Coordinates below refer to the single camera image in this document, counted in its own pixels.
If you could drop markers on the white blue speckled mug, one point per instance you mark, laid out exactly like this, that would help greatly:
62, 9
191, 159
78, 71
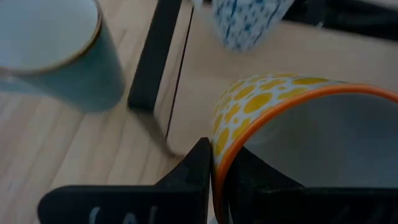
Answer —
248, 21

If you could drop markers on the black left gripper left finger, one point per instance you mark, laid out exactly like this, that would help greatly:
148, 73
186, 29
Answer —
174, 202

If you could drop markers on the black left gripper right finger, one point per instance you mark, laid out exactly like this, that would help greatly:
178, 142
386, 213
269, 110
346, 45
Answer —
280, 205

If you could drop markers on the yellow dotted orange rim mug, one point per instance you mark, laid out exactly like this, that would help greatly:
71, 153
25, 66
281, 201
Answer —
258, 102

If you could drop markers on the black aluminium table frame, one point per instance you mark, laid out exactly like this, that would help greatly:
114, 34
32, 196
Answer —
342, 18

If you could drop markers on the grey teal mug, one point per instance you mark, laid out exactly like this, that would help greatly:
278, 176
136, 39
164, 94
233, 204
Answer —
93, 71

